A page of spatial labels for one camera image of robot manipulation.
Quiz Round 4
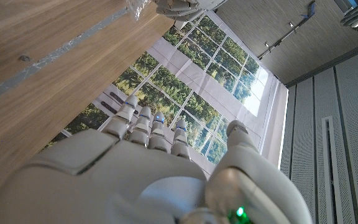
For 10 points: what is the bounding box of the clear plastic wrap sheet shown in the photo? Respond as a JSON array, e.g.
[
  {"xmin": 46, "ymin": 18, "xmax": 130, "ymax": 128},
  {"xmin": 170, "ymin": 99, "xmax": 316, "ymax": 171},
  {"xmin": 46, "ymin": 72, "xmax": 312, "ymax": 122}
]
[{"xmin": 126, "ymin": 0, "xmax": 152, "ymax": 21}]

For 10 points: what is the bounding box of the grey tape outline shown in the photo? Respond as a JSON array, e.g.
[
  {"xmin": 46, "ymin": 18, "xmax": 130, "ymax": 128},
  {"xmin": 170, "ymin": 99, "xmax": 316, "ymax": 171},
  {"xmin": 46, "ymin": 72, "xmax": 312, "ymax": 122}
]
[{"xmin": 0, "ymin": 6, "xmax": 131, "ymax": 108}]

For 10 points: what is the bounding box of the blue tape piece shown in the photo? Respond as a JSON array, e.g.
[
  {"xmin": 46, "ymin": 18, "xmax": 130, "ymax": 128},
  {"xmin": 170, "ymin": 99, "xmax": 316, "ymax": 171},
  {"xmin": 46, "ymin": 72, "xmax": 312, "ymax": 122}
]
[{"xmin": 301, "ymin": 1, "xmax": 318, "ymax": 19}]

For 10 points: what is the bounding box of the printed forest window backdrop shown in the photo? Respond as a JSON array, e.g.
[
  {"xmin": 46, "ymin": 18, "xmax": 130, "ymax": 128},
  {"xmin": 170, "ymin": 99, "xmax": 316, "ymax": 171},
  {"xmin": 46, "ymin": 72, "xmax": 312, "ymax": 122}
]
[{"xmin": 42, "ymin": 12, "xmax": 289, "ymax": 179}]

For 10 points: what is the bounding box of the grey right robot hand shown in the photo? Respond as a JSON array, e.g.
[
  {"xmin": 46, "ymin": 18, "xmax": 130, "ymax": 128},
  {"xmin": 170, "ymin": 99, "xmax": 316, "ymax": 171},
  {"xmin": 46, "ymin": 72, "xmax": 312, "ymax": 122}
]
[{"xmin": 0, "ymin": 95, "xmax": 313, "ymax": 224}]

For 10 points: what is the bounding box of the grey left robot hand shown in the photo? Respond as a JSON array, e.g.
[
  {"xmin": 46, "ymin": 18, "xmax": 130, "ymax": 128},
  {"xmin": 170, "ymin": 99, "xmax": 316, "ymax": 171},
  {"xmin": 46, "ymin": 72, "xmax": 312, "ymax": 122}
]
[{"xmin": 155, "ymin": 0, "xmax": 229, "ymax": 22}]

